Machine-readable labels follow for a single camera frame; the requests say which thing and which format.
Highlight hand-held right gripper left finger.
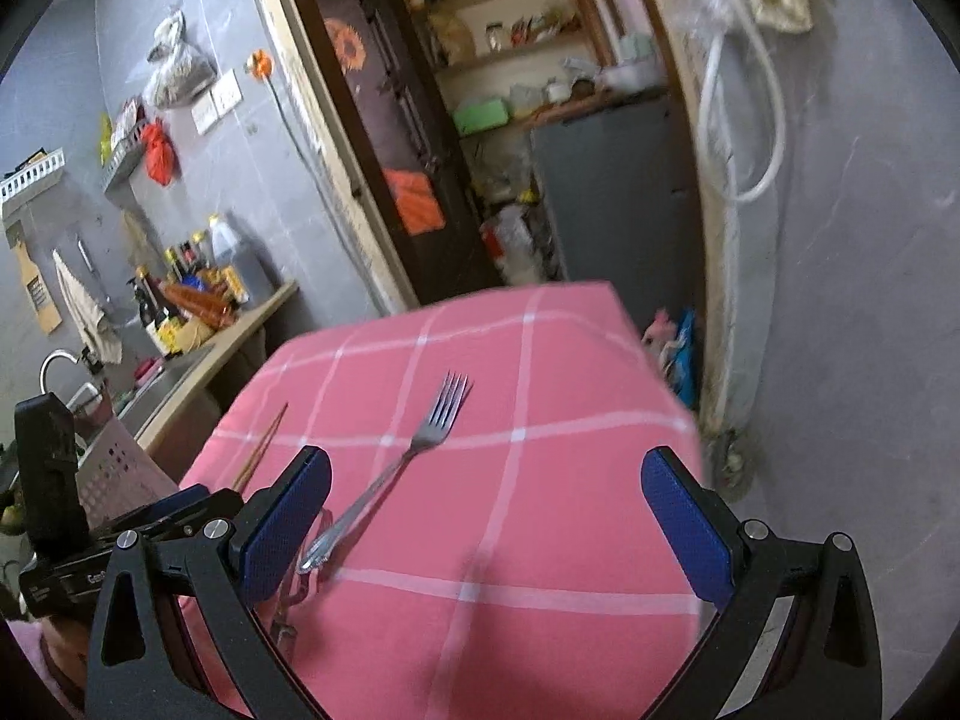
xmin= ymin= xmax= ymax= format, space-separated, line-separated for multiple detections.
xmin=84 ymin=445 xmax=333 ymax=720

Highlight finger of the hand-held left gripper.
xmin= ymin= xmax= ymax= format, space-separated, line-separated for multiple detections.
xmin=88 ymin=490 xmax=243 ymax=541
xmin=150 ymin=485 xmax=211 ymax=511

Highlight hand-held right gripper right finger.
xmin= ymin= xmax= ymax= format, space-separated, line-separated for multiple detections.
xmin=641 ymin=445 xmax=884 ymax=720

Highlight white perforated utensil basket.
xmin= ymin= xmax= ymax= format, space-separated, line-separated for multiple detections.
xmin=75 ymin=416 xmax=181 ymax=533

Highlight wooden chopstick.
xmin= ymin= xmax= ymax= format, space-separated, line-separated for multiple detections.
xmin=231 ymin=403 xmax=290 ymax=494

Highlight steel fork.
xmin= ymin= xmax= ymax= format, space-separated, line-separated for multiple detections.
xmin=298 ymin=370 xmax=475 ymax=576

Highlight person's left hand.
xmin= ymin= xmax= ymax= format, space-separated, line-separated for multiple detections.
xmin=37 ymin=613 xmax=95 ymax=683

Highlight chrome faucet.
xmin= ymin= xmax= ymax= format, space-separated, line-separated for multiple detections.
xmin=39 ymin=349 xmax=102 ymax=406

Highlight stainless steel sink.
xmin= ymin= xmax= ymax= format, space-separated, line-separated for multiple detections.
xmin=112 ymin=345 xmax=215 ymax=428

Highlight beige dish towel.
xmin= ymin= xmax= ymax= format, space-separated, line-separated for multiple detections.
xmin=51 ymin=249 xmax=123 ymax=365

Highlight pink checked tablecloth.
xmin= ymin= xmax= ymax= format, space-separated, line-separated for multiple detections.
xmin=176 ymin=281 xmax=706 ymax=720

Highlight wooden grater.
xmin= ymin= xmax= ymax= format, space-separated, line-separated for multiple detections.
xmin=6 ymin=229 xmax=65 ymax=335

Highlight colourful packets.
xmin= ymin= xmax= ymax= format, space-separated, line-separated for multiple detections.
xmin=641 ymin=307 xmax=698 ymax=406

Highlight beige kitchen counter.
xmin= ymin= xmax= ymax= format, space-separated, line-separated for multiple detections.
xmin=131 ymin=281 xmax=299 ymax=458

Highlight dark pump bottle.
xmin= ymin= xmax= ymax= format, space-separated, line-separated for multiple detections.
xmin=133 ymin=266 xmax=181 ymax=353

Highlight orange snack packet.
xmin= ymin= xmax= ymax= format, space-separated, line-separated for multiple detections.
xmin=161 ymin=281 xmax=233 ymax=331

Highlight large oil jug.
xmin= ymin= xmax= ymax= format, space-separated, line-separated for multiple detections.
xmin=208 ymin=214 xmax=275 ymax=305

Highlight red plastic bag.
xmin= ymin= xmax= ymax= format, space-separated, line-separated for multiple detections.
xmin=141 ymin=120 xmax=181 ymax=187

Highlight plastic bags pile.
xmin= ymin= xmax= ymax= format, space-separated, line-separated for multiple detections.
xmin=480 ymin=202 xmax=548 ymax=286

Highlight seasoning packets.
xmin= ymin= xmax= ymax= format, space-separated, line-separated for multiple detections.
xmin=97 ymin=99 xmax=147 ymax=158

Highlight dark brown door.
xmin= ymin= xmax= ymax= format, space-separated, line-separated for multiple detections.
xmin=304 ymin=0 xmax=481 ymax=308

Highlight clear bag of dried goods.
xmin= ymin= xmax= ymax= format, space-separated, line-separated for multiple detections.
xmin=142 ymin=11 xmax=218 ymax=110

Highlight green box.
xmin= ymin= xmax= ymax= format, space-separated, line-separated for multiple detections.
xmin=454 ymin=97 xmax=511 ymax=137

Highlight white rice cooker pot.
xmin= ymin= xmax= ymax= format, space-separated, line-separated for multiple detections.
xmin=600 ymin=60 xmax=665 ymax=95

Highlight wooden shelf unit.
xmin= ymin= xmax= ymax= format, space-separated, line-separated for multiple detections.
xmin=390 ymin=0 xmax=623 ymax=136

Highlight white wall basket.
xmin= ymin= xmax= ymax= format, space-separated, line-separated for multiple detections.
xmin=0 ymin=148 xmax=67 ymax=203

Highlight wooden door frame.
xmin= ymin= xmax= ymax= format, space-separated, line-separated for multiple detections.
xmin=240 ymin=0 xmax=781 ymax=436

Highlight grey wall rack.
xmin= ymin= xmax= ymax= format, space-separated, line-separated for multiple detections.
xmin=101 ymin=139 xmax=151 ymax=192

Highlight white wall socket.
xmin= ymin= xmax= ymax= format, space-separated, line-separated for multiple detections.
xmin=211 ymin=69 xmax=245 ymax=115

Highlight white hose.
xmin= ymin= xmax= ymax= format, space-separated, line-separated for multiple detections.
xmin=697 ymin=15 xmax=788 ymax=203

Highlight orange socket with cable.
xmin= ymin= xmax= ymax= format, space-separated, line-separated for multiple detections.
xmin=247 ymin=49 xmax=391 ymax=316

